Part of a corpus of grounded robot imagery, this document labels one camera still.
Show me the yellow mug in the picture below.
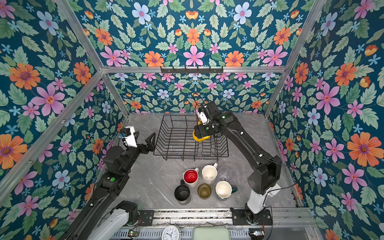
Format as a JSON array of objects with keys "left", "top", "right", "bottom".
[{"left": 193, "top": 121, "right": 211, "bottom": 142}]

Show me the black mug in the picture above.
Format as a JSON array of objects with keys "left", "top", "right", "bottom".
[{"left": 174, "top": 180, "right": 191, "bottom": 202}]

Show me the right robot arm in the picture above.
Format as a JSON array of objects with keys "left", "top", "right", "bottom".
[{"left": 193, "top": 102, "right": 282, "bottom": 224}]

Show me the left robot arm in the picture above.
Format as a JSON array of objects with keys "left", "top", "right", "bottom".
[{"left": 61, "top": 132, "right": 156, "bottom": 240}]

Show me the cream white mug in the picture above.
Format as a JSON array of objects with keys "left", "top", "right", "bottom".
[{"left": 202, "top": 163, "right": 218, "bottom": 185}]

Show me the red interior white mug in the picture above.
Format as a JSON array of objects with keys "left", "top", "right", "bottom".
[{"left": 183, "top": 168, "right": 199, "bottom": 188}]

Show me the clear glass cup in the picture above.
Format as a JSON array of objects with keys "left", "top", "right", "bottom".
[{"left": 218, "top": 167, "right": 232, "bottom": 182}]

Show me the olive green glass cup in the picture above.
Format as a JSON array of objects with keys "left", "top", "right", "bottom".
[{"left": 198, "top": 184, "right": 212, "bottom": 200}]

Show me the white analog clock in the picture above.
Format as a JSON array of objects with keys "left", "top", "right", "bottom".
[{"left": 161, "top": 225, "right": 182, "bottom": 240}]

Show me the pale green sponge pad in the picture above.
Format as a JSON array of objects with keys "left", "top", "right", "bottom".
[{"left": 193, "top": 227, "right": 231, "bottom": 240}]

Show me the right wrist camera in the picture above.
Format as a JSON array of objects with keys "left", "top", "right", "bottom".
[{"left": 197, "top": 106, "right": 210, "bottom": 125}]

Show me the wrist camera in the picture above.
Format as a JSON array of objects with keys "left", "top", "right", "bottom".
[
  {"left": 197, "top": 106, "right": 210, "bottom": 125},
  {"left": 120, "top": 126, "right": 138, "bottom": 148}
]

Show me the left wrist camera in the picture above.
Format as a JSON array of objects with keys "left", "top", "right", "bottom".
[{"left": 120, "top": 126, "right": 138, "bottom": 148}]

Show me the black wire dish rack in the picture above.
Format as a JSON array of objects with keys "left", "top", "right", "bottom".
[{"left": 154, "top": 114, "right": 229, "bottom": 161}]

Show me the white mug green handle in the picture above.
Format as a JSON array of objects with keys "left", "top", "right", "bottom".
[{"left": 215, "top": 181, "right": 238, "bottom": 201}]

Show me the wall hook rail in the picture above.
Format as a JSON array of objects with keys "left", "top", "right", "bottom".
[{"left": 160, "top": 67, "right": 224, "bottom": 74}]

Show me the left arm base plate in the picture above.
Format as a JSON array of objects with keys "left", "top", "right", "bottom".
[{"left": 124, "top": 210, "right": 155, "bottom": 227}]

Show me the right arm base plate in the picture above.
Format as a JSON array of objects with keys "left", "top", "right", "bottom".
[{"left": 230, "top": 208, "right": 273, "bottom": 226}]

